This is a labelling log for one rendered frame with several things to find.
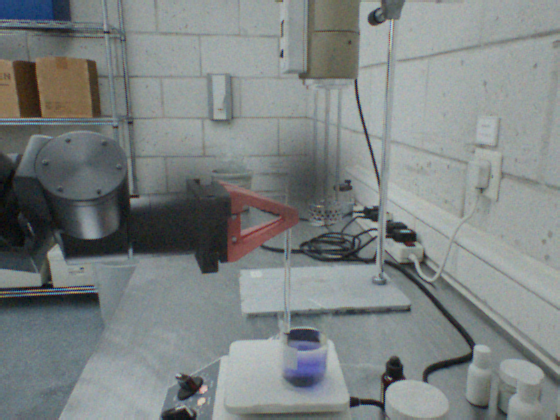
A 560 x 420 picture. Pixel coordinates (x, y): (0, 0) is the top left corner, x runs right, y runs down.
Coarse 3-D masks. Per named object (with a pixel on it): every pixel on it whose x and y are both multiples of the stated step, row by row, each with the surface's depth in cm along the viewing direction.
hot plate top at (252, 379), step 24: (240, 360) 51; (264, 360) 51; (336, 360) 51; (240, 384) 47; (264, 384) 47; (336, 384) 47; (240, 408) 44; (264, 408) 44; (288, 408) 44; (312, 408) 44; (336, 408) 45
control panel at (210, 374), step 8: (208, 368) 55; (216, 368) 54; (192, 376) 56; (200, 376) 55; (208, 376) 54; (216, 376) 53; (176, 384) 56; (208, 384) 52; (216, 384) 51; (168, 392) 55; (176, 392) 54; (200, 392) 51; (208, 392) 50; (168, 400) 54; (176, 400) 53; (184, 400) 52; (192, 400) 51; (208, 400) 49; (168, 408) 52; (200, 408) 49; (208, 408) 48; (160, 416) 52; (200, 416) 47; (208, 416) 46
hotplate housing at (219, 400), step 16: (224, 368) 54; (224, 384) 51; (352, 400) 54; (224, 416) 45; (240, 416) 45; (256, 416) 45; (272, 416) 45; (288, 416) 45; (304, 416) 45; (320, 416) 45; (336, 416) 45; (352, 416) 46
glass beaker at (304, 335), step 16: (304, 304) 49; (320, 304) 49; (288, 320) 45; (304, 320) 50; (320, 320) 49; (288, 336) 45; (304, 336) 45; (320, 336) 45; (288, 352) 46; (304, 352) 45; (320, 352) 45; (288, 368) 46; (304, 368) 45; (320, 368) 46; (288, 384) 46; (304, 384) 46; (320, 384) 46
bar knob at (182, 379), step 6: (180, 378) 53; (186, 378) 52; (192, 378) 54; (198, 378) 54; (180, 384) 53; (186, 384) 52; (192, 384) 52; (198, 384) 52; (180, 390) 53; (186, 390) 53; (192, 390) 52; (180, 396) 52; (186, 396) 52
